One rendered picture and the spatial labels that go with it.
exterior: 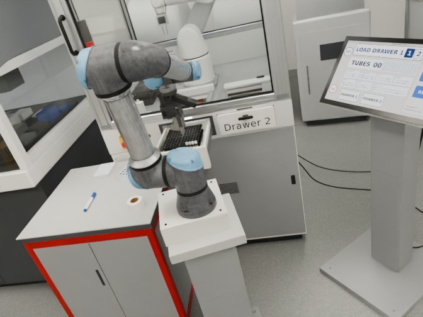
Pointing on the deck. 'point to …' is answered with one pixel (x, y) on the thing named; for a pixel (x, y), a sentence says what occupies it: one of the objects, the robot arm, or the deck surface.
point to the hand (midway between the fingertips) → (184, 130)
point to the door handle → (66, 36)
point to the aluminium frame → (274, 7)
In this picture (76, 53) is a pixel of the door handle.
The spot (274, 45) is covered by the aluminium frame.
